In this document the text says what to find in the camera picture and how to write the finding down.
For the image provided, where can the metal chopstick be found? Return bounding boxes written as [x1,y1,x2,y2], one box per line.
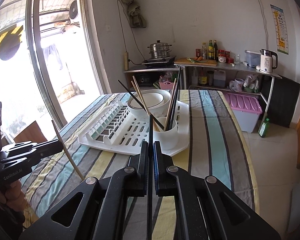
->
[51,120,85,181]

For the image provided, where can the metal kitchen shelf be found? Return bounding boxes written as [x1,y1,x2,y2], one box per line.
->
[124,59,282,116]

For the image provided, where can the person's left hand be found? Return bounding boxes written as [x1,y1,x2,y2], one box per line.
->
[0,180,27,212]

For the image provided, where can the striped tablecloth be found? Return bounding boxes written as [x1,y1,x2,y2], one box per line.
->
[21,90,260,227]

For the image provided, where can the white utensil holder cup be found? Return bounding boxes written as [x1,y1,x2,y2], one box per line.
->
[153,120,178,152]

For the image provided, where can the white plastic dish rack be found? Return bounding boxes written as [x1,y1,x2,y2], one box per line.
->
[78,100,190,156]

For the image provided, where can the green bottle on floor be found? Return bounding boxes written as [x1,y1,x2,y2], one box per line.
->
[258,118,270,138]

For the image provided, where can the pink lid storage box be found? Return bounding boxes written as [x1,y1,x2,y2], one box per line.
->
[224,93,262,133]

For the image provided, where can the white ceramic bowl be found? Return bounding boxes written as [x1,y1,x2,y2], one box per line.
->
[127,89,171,122]

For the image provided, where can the wooden cutting board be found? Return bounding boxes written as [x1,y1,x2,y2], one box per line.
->
[174,57,217,67]

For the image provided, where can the dark sauce bottle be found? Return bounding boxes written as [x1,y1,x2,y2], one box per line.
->
[213,40,218,62]

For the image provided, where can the induction cooker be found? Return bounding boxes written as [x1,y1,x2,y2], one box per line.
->
[141,56,175,67]

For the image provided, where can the green sauce bottle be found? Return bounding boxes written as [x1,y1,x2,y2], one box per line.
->
[208,40,214,60]

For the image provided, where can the grey plastic container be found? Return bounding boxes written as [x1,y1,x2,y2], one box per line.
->
[245,50,261,68]

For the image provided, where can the white electric kettle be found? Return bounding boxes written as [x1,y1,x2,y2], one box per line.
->
[260,49,278,74]

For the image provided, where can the steel steamer pot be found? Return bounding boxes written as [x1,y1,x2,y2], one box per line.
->
[148,40,172,59]

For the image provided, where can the hanging green cloth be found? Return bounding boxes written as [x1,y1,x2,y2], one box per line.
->
[121,0,147,28]

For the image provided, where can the giraffe wall poster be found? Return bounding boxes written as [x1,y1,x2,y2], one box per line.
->
[270,4,289,55]

